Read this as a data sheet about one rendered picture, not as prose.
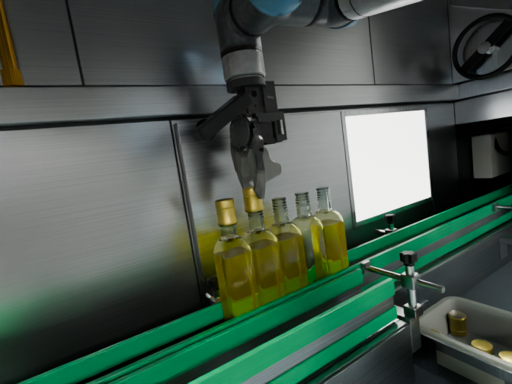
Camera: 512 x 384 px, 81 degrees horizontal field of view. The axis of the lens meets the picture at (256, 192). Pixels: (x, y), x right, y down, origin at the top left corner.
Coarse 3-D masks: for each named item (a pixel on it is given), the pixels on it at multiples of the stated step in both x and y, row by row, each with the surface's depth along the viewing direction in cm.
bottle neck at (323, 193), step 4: (316, 188) 65; (320, 188) 66; (324, 188) 64; (328, 188) 64; (316, 192) 65; (320, 192) 64; (324, 192) 64; (328, 192) 64; (320, 196) 64; (324, 196) 64; (328, 196) 64; (320, 200) 64; (324, 200) 64; (328, 200) 64; (320, 204) 64; (324, 204) 64; (328, 204) 64; (320, 208) 65; (324, 208) 64; (328, 208) 64
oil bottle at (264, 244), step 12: (252, 240) 54; (264, 240) 54; (276, 240) 56; (252, 252) 54; (264, 252) 54; (276, 252) 56; (264, 264) 54; (276, 264) 56; (264, 276) 55; (276, 276) 56; (264, 288) 55; (276, 288) 56; (264, 300) 55
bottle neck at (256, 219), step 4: (256, 212) 55; (260, 212) 55; (248, 216) 56; (252, 216) 55; (256, 216) 55; (260, 216) 55; (248, 220) 56; (252, 220) 55; (256, 220) 55; (260, 220) 55; (252, 224) 55; (256, 224) 55; (260, 224) 55; (252, 228) 56; (256, 228) 55; (260, 228) 55; (264, 228) 56
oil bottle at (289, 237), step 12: (276, 228) 58; (288, 228) 58; (288, 240) 57; (300, 240) 59; (288, 252) 57; (300, 252) 59; (288, 264) 57; (300, 264) 59; (288, 276) 57; (300, 276) 59; (288, 288) 58
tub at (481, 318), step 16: (448, 304) 69; (464, 304) 68; (480, 304) 66; (432, 320) 66; (448, 320) 69; (480, 320) 66; (496, 320) 63; (432, 336) 59; (448, 336) 68; (480, 336) 66; (496, 336) 63; (480, 352) 52; (496, 352) 61
